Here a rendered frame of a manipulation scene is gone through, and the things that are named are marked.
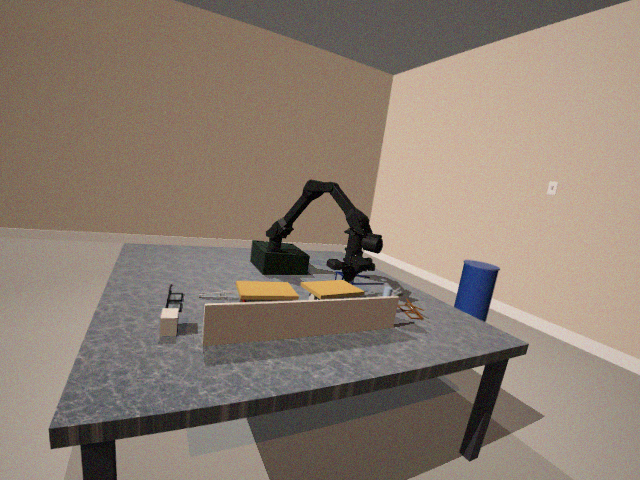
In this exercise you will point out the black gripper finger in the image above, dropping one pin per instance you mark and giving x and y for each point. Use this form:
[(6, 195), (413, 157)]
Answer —
[(346, 274), (353, 274)]

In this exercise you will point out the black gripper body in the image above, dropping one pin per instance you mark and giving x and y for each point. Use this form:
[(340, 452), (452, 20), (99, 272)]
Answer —
[(335, 264)]

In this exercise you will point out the black glasses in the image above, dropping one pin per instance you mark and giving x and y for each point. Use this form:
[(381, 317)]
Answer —
[(175, 297)]

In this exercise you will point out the brown box with cream top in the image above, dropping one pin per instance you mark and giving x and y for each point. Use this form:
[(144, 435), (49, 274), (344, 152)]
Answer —
[(169, 322)]

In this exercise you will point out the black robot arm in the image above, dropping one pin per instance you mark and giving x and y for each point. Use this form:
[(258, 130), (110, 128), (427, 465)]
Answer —
[(361, 237)]

